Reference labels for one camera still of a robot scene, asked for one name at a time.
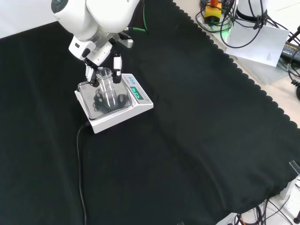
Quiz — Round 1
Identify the clear glass beaker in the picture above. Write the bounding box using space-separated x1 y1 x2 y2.
96 67 118 109

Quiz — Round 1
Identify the black balance power cable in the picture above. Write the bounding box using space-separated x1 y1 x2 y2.
76 121 91 225

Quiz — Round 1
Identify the white electronic balance steel pan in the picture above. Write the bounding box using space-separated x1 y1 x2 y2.
74 73 154 134

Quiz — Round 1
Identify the pale board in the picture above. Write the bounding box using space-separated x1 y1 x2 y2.
225 22 291 68

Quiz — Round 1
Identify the clear cloth clip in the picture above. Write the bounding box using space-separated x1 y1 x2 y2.
288 160 300 175

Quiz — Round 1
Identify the yellow stop button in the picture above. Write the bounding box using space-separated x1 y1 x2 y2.
203 0 223 24

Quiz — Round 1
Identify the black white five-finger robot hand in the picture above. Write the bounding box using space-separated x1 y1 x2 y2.
68 32 134 87

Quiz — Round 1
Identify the black bench cloth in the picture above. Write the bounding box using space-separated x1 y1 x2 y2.
0 0 300 225

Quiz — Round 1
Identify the black cable bundle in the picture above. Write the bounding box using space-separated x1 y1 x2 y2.
234 198 300 225

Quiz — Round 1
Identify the black power adapter yellow label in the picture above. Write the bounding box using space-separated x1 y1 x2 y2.
280 41 300 62

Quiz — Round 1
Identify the green robot cable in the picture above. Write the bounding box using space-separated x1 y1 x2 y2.
125 0 150 35

